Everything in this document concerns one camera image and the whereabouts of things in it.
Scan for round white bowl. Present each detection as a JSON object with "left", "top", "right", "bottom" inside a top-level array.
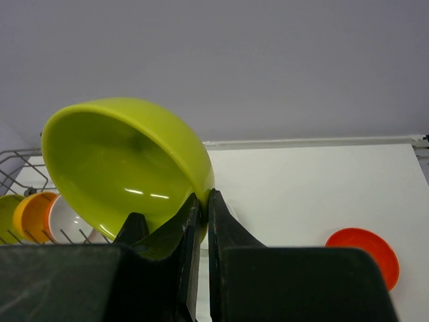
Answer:
[{"left": 44, "top": 195, "right": 109, "bottom": 244}]

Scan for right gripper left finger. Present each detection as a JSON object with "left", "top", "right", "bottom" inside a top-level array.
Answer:
[{"left": 1, "top": 195, "right": 200, "bottom": 321}]

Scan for yellow bowl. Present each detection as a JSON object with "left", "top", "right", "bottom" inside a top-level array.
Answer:
[{"left": 13, "top": 191, "right": 58, "bottom": 244}]

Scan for orange-red bowl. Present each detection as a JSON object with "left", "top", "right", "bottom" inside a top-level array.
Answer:
[{"left": 325, "top": 227, "right": 400, "bottom": 291}]

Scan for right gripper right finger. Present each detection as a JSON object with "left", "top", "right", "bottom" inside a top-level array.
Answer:
[{"left": 208, "top": 190, "right": 398, "bottom": 321}]

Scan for square white bowl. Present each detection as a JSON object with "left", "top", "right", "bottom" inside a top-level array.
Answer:
[{"left": 200, "top": 201, "right": 238, "bottom": 257}]

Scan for lime green bowl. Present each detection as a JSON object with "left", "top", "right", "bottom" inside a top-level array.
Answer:
[
  {"left": 0, "top": 195, "right": 24, "bottom": 246},
  {"left": 41, "top": 97, "right": 215, "bottom": 239}
]

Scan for grey wire dish rack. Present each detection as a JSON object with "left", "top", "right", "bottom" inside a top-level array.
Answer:
[{"left": 0, "top": 149, "right": 111, "bottom": 245}]

